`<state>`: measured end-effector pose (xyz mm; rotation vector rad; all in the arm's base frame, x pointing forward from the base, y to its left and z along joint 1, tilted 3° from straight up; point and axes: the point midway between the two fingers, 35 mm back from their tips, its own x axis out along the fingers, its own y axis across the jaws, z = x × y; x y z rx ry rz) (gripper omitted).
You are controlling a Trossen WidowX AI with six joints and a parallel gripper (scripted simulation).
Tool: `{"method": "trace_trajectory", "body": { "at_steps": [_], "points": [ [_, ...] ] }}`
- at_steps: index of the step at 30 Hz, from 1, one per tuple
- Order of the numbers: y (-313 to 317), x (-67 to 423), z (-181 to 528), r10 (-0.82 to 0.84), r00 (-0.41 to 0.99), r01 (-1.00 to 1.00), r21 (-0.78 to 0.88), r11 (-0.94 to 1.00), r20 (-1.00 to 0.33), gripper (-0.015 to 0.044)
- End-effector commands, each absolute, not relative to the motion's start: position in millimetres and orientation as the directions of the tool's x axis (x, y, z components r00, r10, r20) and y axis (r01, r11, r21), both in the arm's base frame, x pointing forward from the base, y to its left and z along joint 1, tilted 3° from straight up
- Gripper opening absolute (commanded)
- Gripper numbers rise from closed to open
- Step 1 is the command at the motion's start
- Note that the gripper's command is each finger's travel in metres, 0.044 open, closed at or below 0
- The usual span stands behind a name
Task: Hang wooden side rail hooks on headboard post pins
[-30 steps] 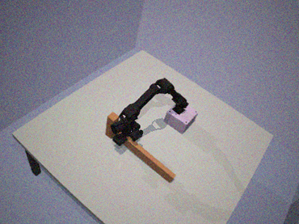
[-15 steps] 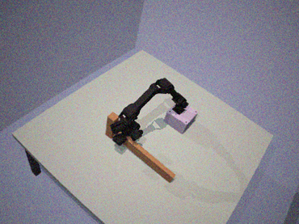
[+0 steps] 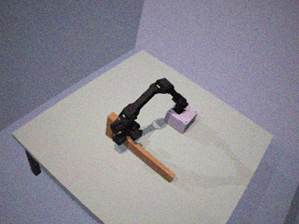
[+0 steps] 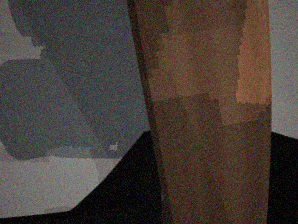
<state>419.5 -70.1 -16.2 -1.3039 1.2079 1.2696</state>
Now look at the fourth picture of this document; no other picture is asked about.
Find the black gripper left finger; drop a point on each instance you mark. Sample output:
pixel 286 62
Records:
pixel 130 194

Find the brown wooden board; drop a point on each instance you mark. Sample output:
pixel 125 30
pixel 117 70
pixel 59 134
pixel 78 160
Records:
pixel 205 70

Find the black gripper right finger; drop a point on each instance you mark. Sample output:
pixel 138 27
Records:
pixel 282 206

